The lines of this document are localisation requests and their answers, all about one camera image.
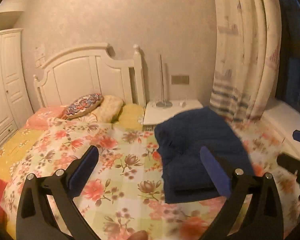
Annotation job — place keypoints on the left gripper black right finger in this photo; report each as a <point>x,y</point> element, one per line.
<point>264,216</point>

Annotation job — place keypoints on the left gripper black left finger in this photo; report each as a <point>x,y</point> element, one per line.
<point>35,219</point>

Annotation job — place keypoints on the navy blue puffer jacket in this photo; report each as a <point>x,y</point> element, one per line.
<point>181,141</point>

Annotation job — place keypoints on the white window sill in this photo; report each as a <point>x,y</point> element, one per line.
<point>284,120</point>

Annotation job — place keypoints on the yellow bed sheet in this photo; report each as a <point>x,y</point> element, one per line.
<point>11,153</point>

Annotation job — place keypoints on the floral bed quilt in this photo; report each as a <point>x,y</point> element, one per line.
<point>125,193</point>

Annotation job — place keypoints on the pink pillow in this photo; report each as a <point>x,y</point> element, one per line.
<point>41,119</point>

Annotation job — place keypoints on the white wardrobe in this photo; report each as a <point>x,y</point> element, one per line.
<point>15,106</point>

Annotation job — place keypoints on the round patterned cushion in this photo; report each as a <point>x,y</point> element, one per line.
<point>83,106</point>

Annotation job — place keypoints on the cream yellow pillow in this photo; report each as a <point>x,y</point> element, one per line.
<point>106,112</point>

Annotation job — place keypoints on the white desk lamp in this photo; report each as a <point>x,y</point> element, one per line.
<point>161,78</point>

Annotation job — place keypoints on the white nightstand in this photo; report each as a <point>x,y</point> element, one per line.
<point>155,115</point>

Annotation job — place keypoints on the striped patterned curtain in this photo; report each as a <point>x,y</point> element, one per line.
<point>247,57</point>

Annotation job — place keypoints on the white wooden headboard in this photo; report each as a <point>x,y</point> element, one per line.
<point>86,69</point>

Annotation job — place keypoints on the wall switch socket plate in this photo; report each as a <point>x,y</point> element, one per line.
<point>180,80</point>

